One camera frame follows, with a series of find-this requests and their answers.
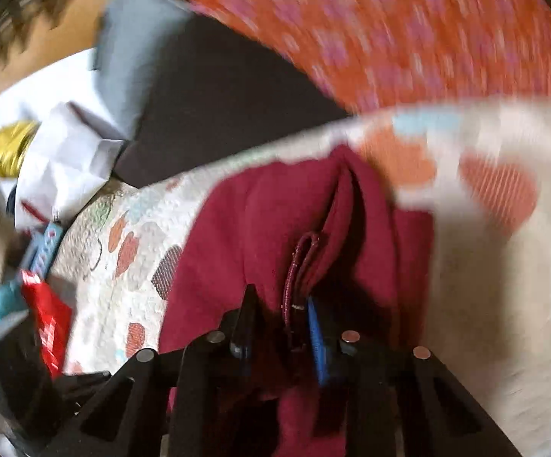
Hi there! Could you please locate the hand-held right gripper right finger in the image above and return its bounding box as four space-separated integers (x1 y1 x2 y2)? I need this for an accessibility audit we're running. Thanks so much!
306 295 524 457

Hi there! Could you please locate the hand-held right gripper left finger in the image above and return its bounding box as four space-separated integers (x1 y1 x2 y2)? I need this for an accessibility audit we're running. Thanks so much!
38 284 262 457

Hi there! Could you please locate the maroon sweatshirt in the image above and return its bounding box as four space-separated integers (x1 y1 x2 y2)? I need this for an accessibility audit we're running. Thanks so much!
159 145 435 457

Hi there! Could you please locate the quilted patterned blanket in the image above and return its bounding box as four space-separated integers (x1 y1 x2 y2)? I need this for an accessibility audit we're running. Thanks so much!
49 97 551 457

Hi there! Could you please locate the red glossy plastic bag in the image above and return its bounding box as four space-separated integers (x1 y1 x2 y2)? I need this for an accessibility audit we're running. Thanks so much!
19 269 74 379

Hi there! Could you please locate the blue toy box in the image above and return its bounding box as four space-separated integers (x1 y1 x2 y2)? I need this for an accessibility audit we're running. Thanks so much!
25 221 64 279

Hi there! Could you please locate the dark brown cushion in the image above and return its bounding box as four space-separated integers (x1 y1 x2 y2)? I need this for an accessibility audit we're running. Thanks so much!
114 19 357 189

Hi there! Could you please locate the white printed paper bag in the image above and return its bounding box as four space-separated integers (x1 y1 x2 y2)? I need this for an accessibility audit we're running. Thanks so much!
0 50 129 234

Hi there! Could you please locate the gold shiny packet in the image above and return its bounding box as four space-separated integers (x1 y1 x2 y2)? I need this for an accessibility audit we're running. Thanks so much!
0 121 38 186

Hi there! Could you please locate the grey pillow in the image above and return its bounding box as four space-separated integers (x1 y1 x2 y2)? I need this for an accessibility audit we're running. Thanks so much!
92 0 195 141

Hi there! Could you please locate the orange floral cloth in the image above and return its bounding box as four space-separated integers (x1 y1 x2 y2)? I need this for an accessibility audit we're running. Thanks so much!
190 0 551 115

